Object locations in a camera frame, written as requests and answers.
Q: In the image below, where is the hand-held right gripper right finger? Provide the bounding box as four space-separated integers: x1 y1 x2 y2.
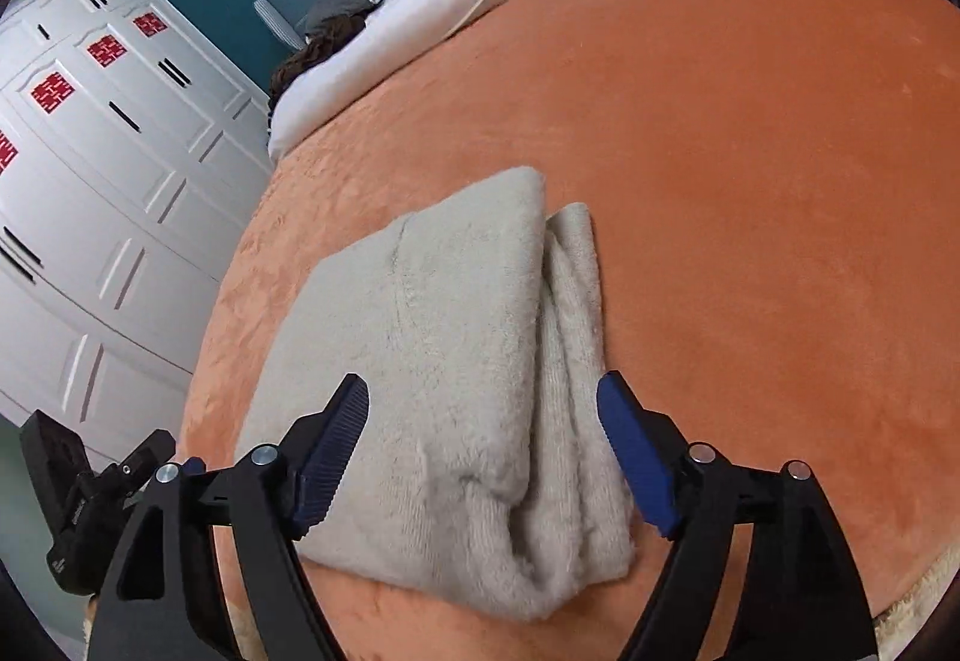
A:
596 370 878 661

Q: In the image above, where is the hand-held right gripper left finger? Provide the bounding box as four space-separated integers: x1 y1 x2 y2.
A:
88 372 372 661

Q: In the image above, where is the cream knitted sweater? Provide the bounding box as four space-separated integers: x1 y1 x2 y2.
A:
236 164 642 621

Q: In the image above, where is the orange plush blanket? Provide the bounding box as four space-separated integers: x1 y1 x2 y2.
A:
180 0 960 661

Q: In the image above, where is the white panelled wardrobe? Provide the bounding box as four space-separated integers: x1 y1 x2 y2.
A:
0 0 275 463

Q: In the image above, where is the cream fuzzy cloth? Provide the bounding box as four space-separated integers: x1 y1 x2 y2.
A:
870 552 960 661

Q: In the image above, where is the brown frilly cloth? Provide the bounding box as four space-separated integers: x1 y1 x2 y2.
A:
270 16 368 101

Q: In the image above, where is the grey cloth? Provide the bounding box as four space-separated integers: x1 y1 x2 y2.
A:
296 0 387 37

